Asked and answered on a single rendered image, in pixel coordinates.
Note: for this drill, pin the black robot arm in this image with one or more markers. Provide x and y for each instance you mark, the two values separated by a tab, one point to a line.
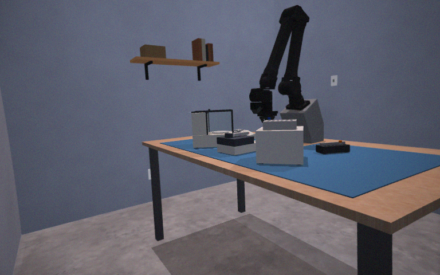
293	19

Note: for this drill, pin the blue bench mat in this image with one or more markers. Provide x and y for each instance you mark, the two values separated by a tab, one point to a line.
350	174

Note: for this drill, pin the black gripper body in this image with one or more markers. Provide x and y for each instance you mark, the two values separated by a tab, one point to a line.
270	113

